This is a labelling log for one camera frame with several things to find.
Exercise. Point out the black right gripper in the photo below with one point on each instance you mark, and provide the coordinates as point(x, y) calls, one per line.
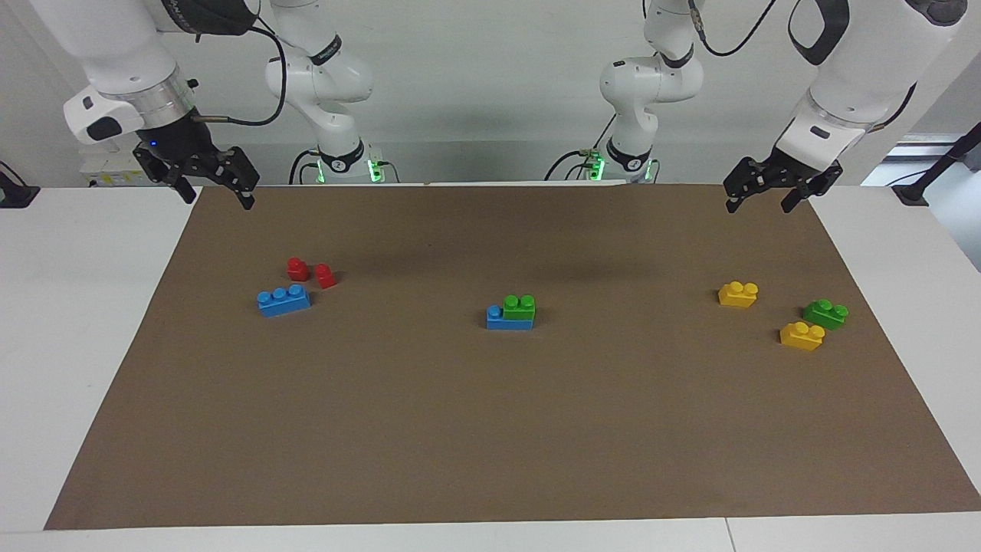
point(188, 153)

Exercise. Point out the yellow two-stud toy block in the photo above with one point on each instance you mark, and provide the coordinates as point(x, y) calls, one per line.
point(737, 295)
point(801, 337)

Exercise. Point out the brown table mat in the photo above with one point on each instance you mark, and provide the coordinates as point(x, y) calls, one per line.
point(490, 429)

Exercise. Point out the black table clamp with pole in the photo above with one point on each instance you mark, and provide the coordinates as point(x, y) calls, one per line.
point(912, 192)

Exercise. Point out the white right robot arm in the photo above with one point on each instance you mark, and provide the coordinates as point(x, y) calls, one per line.
point(115, 46)

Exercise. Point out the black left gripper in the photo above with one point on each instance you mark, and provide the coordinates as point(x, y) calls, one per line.
point(782, 170)

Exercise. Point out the white wall box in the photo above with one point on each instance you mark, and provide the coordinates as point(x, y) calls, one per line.
point(107, 165)

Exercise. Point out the green two-stud toy block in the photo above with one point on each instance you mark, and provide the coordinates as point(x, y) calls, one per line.
point(520, 307)
point(825, 314)

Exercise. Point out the red one-stud toy block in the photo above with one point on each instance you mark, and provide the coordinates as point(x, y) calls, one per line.
point(297, 270)
point(326, 277)

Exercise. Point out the blue three-stud toy block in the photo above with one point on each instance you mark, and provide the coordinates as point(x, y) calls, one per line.
point(283, 302)
point(506, 323)

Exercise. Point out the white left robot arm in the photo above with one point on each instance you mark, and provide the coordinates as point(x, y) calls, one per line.
point(651, 84)

